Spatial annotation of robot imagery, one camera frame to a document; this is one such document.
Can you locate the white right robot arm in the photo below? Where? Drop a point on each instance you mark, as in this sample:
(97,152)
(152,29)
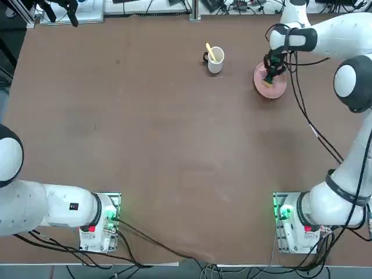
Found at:
(343,35)

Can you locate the white tray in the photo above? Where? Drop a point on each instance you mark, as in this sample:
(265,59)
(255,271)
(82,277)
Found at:
(90,16)

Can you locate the black tripod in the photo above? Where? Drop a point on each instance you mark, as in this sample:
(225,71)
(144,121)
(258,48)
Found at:
(72,14)

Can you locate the white power strip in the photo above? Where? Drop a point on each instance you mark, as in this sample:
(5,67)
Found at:
(244,3)

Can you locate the yellow spoon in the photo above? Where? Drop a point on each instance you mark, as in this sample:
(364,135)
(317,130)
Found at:
(210,49)

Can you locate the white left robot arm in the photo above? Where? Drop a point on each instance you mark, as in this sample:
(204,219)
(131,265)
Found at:
(58,209)

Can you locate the pink plate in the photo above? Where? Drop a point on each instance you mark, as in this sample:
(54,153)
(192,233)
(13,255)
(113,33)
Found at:
(276,90)

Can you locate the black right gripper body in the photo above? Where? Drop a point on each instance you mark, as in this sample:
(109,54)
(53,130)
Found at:
(277,59)

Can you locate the green and yellow sponge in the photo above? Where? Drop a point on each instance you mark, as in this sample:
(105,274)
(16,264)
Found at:
(267,84)

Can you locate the aluminium frame post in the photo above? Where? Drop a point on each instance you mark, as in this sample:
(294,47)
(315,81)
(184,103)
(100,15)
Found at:
(195,11)
(24,14)

